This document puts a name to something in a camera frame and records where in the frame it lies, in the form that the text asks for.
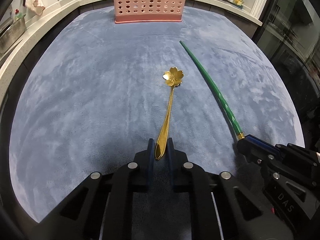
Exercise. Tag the pink perforated utensil holder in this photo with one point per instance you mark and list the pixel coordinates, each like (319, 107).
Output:
(131, 11)

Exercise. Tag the steel basin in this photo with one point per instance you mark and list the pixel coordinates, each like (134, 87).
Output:
(10, 32)

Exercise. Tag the gold flower spoon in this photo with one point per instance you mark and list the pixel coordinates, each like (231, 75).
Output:
(173, 78)

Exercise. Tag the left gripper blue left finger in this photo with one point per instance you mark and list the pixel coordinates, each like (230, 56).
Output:
(151, 158)

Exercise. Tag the green chopstick gold band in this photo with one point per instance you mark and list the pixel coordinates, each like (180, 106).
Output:
(216, 92)

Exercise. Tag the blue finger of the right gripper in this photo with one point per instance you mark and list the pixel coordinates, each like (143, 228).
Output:
(260, 143)

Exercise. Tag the blue grey table mat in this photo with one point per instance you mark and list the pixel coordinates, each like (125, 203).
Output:
(97, 95)

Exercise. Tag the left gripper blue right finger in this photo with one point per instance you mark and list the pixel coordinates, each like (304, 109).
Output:
(171, 154)

